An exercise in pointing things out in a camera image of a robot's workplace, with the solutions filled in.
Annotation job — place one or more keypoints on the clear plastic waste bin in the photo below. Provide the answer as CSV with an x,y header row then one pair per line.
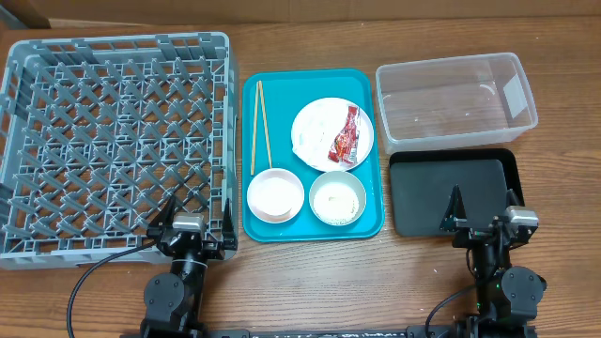
x,y
454,102

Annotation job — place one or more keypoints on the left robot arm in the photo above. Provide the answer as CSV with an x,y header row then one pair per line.
x,y
173,298

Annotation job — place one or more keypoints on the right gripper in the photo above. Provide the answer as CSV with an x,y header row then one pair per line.
x,y
454,213

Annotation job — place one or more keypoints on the grey bowl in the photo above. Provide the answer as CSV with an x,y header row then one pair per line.
x,y
341,177

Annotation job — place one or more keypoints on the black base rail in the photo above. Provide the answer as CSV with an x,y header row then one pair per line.
x,y
328,333

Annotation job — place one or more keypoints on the black rectangular tray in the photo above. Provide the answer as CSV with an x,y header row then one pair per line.
x,y
422,184

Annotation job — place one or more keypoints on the red snack wrapper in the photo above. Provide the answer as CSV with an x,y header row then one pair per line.
x,y
344,146

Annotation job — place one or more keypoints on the pile of white rice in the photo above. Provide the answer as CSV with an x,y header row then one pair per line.
x,y
336,203

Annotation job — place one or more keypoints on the grey plastic dish rack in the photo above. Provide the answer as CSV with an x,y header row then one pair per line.
x,y
98,133

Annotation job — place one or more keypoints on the teal plastic serving tray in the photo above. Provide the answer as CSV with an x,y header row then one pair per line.
x,y
286,92

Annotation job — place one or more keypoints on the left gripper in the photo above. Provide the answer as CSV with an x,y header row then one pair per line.
x,y
215,249

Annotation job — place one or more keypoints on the pink small bowl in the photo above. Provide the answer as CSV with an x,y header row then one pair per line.
x,y
275,195

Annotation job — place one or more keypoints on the wooden chopstick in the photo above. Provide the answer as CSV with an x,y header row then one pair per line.
x,y
265,121
255,118

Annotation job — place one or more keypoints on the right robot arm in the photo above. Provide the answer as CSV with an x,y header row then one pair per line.
x,y
507,296

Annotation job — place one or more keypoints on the white round plate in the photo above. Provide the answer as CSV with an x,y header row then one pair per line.
x,y
317,124

